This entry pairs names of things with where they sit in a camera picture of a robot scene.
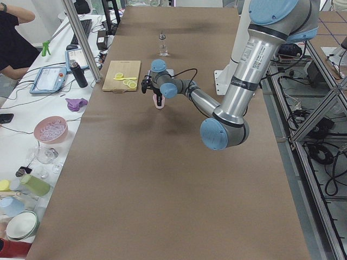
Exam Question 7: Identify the pink plastic cup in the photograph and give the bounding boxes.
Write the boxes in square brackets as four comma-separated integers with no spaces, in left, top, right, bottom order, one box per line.
[152,94,165,109]

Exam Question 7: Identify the wooden cutting board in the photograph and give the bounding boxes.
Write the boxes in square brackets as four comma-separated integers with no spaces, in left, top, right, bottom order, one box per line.
[102,61,141,93]

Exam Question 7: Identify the lemon slice near knife tip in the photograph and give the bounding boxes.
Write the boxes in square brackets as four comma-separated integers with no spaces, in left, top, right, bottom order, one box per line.
[114,72,124,79]

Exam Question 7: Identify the blue teach pendant tablet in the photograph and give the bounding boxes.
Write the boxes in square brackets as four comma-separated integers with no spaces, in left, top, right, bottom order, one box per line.
[29,67,67,95]

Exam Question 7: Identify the green plastic cup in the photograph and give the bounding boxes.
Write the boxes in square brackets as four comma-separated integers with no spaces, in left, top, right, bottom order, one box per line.
[20,174,51,197]

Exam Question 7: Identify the light blue cup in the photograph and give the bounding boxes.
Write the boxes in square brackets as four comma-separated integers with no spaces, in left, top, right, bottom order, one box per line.
[1,197,25,217]

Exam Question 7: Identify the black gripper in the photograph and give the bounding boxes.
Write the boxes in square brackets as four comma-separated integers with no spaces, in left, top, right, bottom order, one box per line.
[152,85,162,95]

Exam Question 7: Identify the pink bowl with ice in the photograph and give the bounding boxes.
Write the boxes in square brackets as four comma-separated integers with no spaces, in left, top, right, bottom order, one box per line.
[34,116,68,144]

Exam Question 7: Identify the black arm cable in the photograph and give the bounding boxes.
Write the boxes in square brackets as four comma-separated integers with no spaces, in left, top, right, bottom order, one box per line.
[170,68,217,120]

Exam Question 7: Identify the yellow plastic knife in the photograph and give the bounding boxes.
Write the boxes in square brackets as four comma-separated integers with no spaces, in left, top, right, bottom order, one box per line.
[113,77,137,81]

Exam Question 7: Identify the aluminium frame post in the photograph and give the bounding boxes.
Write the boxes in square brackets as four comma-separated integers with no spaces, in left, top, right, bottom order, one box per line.
[61,0,101,83]

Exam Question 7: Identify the black phone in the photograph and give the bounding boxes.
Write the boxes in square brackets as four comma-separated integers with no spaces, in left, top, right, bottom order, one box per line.
[0,113,14,124]

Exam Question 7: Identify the black keyboard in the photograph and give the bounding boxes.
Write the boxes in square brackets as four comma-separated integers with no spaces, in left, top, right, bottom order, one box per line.
[70,18,93,46]

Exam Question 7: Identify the lemon slice lowest of three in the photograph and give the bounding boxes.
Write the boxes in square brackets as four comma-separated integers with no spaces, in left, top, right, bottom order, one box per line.
[127,82,137,89]

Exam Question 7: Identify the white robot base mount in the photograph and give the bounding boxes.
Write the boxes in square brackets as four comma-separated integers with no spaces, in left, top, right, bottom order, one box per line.
[214,0,250,95]

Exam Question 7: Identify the yellow cup lid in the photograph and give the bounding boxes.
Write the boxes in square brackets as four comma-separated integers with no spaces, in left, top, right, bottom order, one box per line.
[0,179,10,192]

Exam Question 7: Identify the clear glass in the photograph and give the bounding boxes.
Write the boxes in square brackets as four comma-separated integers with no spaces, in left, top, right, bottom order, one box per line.
[35,147,59,164]

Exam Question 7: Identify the glass sauce bottle metal spout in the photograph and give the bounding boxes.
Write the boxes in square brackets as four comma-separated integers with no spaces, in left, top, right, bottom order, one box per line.
[159,31,168,57]

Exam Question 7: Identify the black thermos bottle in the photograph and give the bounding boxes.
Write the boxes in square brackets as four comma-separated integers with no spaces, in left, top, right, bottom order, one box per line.
[69,60,88,88]

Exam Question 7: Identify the green clamp tool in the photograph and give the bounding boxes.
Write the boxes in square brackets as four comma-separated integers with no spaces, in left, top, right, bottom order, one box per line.
[41,40,51,57]

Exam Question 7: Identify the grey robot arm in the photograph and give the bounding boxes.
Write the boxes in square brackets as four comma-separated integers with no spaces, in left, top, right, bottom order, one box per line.
[142,1,320,150]

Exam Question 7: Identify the seated person black shirt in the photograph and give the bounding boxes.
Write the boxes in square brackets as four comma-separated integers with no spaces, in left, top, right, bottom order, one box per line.
[1,2,40,80]

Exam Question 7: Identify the purple cloth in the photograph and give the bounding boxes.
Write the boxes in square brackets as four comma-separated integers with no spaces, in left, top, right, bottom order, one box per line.
[65,98,88,112]

